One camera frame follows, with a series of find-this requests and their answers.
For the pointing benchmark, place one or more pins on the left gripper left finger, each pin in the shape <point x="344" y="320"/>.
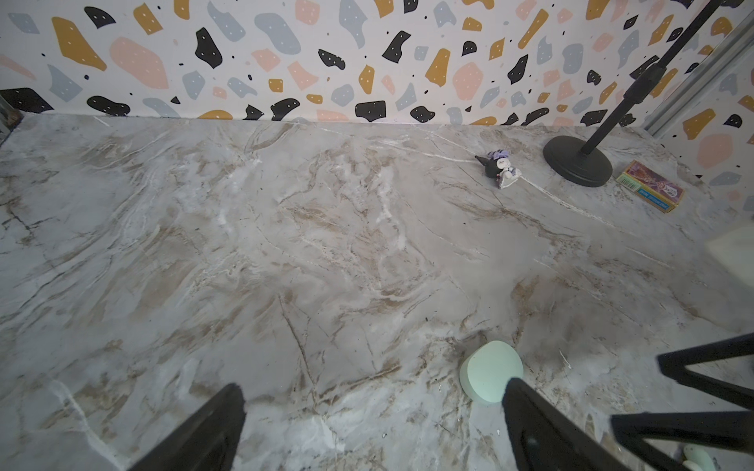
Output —
<point x="208" y="440"/>

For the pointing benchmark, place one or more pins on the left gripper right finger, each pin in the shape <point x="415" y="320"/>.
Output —
<point x="544" y="439"/>

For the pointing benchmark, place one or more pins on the mint green charging case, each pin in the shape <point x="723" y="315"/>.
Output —
<point x="485" y="374"/>

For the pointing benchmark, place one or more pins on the mint earbud right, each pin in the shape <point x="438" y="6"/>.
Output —
<point x="695" y="458"/>

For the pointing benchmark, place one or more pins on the colourful card box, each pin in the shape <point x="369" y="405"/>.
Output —
<point x="650" y="186"/>

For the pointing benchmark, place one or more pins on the black microphone stand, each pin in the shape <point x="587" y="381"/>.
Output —
<point x="582" y="162"/>

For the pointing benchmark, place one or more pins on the small black purple figurine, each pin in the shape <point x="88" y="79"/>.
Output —
<point x="498" y="166"/>

